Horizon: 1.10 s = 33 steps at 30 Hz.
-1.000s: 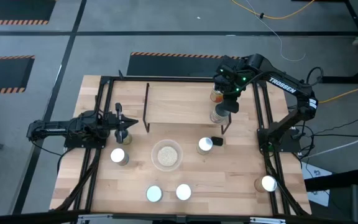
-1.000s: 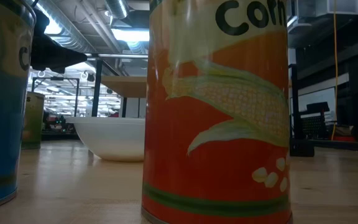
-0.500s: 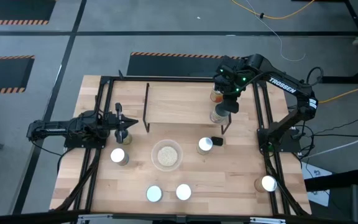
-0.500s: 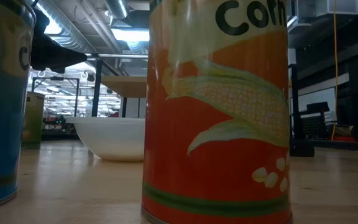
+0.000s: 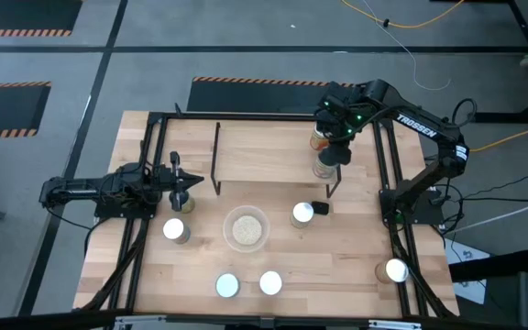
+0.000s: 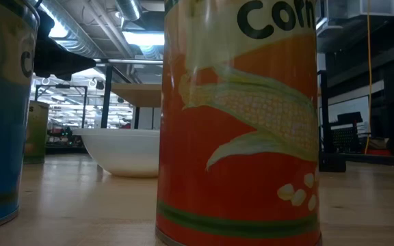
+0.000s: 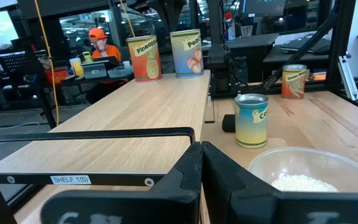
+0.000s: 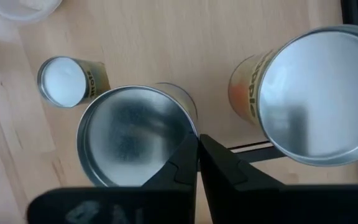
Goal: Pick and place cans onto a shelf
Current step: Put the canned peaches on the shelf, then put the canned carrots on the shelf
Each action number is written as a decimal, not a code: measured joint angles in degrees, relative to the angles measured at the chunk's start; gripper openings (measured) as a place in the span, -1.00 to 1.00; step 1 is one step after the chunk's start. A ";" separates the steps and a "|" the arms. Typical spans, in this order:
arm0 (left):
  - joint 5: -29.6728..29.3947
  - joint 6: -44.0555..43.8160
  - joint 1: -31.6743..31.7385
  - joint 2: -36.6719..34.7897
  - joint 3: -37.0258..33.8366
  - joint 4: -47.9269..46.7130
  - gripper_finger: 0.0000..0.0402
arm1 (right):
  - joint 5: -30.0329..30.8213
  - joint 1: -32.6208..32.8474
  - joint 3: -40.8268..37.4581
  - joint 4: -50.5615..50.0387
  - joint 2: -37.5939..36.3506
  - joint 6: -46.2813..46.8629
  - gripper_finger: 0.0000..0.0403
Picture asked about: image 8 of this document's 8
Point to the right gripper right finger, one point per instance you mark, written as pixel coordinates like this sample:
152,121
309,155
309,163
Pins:
244,202

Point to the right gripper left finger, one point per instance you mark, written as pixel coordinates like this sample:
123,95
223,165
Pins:
166,202

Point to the tin can pineapple label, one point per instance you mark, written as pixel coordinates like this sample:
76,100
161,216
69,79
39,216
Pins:
315,93

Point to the tin can carrots label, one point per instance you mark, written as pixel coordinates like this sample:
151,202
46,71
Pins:
64,81

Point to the tin can pale yellow label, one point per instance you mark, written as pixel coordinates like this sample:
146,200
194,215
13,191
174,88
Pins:
126,133

